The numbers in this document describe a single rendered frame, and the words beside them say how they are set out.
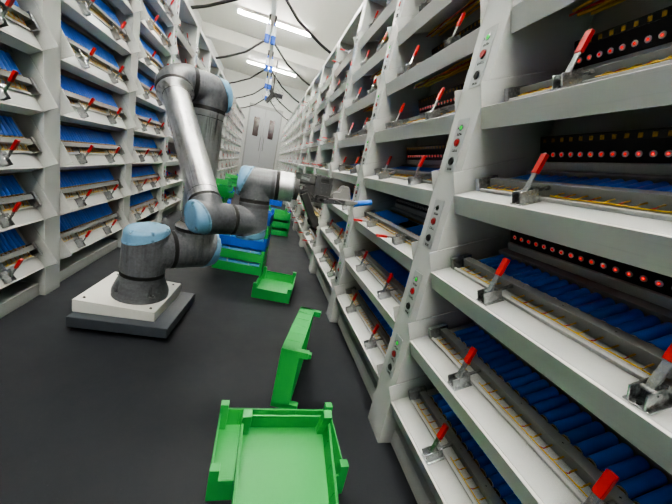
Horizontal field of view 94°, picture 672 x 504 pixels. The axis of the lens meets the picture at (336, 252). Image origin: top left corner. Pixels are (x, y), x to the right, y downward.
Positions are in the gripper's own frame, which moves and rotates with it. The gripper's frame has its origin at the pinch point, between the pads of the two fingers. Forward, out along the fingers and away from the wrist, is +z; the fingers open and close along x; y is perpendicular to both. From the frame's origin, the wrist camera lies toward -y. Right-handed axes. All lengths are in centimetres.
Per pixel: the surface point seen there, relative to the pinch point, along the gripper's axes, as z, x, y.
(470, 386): 16, -54, -28
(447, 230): 14.2, -34.9, 0.7
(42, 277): -108, 34, -50
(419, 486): 15, -51, -59
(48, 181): -106, 37, -13
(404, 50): 20, 35, 61
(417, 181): 15.8, -10.5, 10.8
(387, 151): 21.4, 35.2, 21.5
